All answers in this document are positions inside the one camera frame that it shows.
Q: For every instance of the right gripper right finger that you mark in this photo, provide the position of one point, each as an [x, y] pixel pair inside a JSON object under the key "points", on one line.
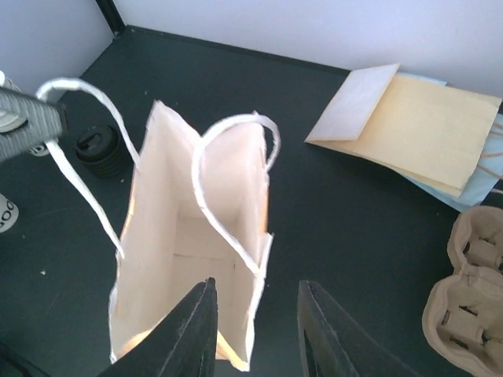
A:
{"points": [[332, 343]]}

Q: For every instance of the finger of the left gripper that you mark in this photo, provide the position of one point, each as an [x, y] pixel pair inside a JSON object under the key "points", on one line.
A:
{"points": [[40, 122]]}

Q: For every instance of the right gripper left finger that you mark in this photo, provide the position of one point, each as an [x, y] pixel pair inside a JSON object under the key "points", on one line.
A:
{"points": [[182, 344]]}

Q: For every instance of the brown pulp cup carrier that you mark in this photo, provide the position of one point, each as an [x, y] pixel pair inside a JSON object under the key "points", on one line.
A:
{"points": [[462, 320]]}

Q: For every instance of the orange paper bag white handles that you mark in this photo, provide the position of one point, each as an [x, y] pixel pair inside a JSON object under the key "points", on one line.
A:
{"points": [[198, 209]]}

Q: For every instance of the far white paper cup stack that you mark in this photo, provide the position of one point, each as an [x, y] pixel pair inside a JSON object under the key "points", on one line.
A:
{"points": [[7, 83]]}

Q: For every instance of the white paper cup stack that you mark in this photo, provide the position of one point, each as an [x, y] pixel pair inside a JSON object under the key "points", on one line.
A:
{"points": [[9, 213], [7, 83]]}

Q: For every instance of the left black lid stack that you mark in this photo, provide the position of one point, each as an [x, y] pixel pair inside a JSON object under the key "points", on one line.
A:
{"points": [[102, 150]]}

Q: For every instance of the near white paper cup stack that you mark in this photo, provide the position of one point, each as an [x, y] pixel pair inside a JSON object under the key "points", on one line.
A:
{"points": [[9, 213]]}

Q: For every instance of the light blue flat paper bag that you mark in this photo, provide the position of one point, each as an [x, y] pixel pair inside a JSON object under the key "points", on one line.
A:
{"points": [[483, 176]]}

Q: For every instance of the tan flat paper bag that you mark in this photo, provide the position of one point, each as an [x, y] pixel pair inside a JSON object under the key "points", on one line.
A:
{"points": [[365, 118]]}

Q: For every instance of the left black frame post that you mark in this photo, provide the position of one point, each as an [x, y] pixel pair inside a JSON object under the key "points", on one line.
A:
{"points": [[111, 16]]}

